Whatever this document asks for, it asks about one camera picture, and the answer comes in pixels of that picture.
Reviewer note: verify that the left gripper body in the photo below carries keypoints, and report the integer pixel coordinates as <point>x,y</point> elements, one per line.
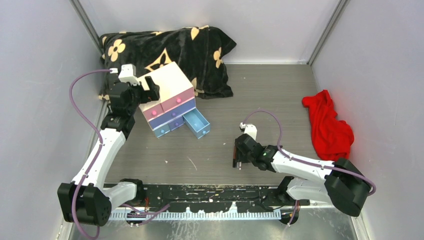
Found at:
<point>139,96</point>

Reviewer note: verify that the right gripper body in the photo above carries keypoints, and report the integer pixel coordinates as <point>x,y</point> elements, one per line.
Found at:
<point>244,158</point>

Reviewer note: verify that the red makeup pencil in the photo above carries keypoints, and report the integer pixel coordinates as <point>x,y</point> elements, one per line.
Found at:
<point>234,159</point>

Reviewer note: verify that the white drawer organizer box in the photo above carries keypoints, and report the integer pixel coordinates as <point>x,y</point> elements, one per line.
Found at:
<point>170,78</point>

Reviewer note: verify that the pink drawer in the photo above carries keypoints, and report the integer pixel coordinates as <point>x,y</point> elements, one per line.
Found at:
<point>151,112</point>
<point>172,99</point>

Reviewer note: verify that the blue drawer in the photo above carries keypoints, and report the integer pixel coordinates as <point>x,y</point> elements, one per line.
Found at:
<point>161,130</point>
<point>197,123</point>

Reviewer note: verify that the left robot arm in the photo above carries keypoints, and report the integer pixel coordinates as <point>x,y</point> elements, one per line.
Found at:
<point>84,200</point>

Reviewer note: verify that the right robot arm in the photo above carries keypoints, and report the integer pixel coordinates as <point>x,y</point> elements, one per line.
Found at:
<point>338,183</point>

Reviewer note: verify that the black floral plush blanket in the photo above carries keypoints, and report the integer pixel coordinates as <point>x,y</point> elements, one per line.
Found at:
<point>198,51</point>

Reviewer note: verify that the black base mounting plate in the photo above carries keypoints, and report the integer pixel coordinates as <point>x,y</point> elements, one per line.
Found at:
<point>211,198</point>

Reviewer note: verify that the red cloth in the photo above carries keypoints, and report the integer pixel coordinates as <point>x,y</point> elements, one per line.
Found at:
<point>331,138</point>

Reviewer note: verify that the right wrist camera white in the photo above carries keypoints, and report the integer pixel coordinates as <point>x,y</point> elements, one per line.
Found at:
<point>249,129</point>

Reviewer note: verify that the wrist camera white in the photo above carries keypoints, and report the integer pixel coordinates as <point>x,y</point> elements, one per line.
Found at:
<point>127,74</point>
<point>249,129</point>

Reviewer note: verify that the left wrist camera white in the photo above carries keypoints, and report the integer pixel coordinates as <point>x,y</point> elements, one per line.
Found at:
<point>127,74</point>

